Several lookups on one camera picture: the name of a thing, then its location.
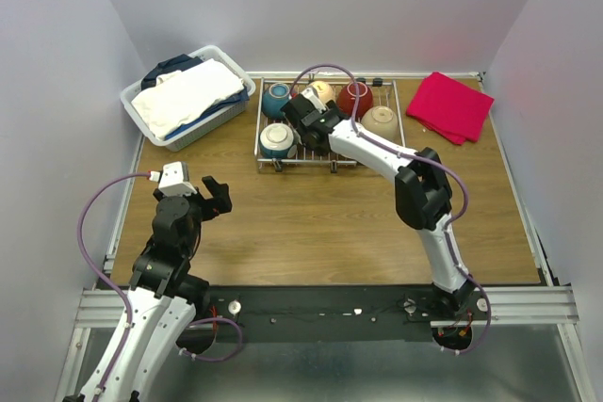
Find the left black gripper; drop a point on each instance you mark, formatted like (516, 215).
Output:
(220, 202)

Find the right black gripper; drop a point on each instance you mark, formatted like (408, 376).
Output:
(332, 105)

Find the glossy red bowl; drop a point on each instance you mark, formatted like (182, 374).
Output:
(355, 94)

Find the beige stoneware bowl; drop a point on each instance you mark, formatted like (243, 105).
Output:
(381, 121)

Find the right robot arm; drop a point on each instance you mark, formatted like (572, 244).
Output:
(422, 190)

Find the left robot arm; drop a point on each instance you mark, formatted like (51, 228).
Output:
(162, 299)

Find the cream bowl with drawing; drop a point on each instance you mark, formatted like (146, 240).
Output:
(324, 91)

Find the teal and white bowl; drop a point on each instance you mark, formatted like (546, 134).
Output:
(278, 140)

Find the plain teal bowl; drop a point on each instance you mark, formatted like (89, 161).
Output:
(273, 99)

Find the white plastic laundry basket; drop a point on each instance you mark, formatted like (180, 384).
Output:
(215, 116)

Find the white folded cloth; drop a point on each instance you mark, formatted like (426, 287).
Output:
(181, 97)

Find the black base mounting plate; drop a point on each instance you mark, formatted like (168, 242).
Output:
(339, 313)

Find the dark blue folded cloth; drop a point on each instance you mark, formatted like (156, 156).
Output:
(181, 63)

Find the red folded cloth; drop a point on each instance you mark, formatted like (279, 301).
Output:
(450, 108)

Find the metal wire dish rack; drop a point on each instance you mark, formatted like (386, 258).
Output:
(385, 92)

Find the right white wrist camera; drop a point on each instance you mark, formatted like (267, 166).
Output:
(311, 94)

